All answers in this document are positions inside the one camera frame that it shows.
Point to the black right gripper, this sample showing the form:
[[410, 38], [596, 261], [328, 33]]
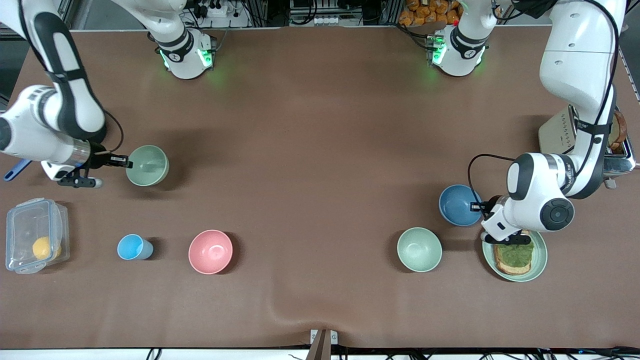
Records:
[[101, 158]]

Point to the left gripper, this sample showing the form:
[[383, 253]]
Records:
[[491, 204]]

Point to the narrow white power strip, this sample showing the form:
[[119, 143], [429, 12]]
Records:
[[330, 21]]

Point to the blue bowl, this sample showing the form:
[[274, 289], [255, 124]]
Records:
[[457, 205]]

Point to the beige chrome toaster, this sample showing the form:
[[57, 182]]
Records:
[[555, 135]]

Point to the yellow lemon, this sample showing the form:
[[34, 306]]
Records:
[[44, 248]]

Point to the blue cup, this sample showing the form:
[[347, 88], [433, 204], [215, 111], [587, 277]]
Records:
[[131, 247]]

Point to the light green plate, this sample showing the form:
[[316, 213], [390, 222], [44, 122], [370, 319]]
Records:
[[539, 260]]

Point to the pink bowl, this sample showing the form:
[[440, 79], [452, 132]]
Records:
[[210, 251]]

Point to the green lettuce leaf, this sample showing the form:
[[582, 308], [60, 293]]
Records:
[[517, 255]]

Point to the clear plastic lidded container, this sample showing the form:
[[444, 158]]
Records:
[[22, 225]]

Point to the brown toast slice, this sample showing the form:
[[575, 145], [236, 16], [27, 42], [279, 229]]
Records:
[[620, 132]]

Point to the light green bowl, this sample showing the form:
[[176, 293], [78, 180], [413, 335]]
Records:
[[419, 249], [150, 170]]

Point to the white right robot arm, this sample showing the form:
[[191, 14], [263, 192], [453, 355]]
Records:
[[75, 100]]

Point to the white power strip with plugs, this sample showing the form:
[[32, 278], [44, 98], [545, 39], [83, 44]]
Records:
[[225, 20]]

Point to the metal table edge bracket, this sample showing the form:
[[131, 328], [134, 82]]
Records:
[[322, 345]]

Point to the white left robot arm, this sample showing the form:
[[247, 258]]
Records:
[[575, 60]]

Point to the orange snack bags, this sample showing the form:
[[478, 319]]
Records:
[[425, 12]]

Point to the brown table mat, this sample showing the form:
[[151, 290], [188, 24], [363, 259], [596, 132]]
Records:
[[320, 250]]

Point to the bread slice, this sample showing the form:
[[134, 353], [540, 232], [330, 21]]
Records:
[[512, 270]]

